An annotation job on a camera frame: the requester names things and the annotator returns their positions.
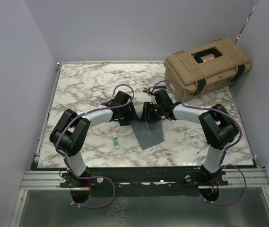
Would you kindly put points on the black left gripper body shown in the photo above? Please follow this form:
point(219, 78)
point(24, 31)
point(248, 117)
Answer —
point(128, 114)

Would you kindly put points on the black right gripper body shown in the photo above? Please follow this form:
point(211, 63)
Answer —
point(154, 111)

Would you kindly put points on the green white glue stick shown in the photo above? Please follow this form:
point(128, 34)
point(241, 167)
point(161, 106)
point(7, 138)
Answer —
point(116, 143)

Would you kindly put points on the grey envelope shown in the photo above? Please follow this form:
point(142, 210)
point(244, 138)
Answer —
point(148, 138)

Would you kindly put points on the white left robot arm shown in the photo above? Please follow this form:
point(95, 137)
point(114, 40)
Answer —
point(69, 134)

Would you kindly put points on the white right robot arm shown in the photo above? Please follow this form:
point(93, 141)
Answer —
point(221, 130)

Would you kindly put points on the tan plastic toolbox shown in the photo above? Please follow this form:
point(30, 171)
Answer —
point(190, 74)

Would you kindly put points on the yellow black screwdriver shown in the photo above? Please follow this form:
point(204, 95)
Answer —
point(206, 144)

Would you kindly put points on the blue handled pliers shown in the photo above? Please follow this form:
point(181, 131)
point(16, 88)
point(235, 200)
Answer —
point(150, 90)

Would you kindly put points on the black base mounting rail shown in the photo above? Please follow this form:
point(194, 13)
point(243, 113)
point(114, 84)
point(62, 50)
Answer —
point(142, 181)

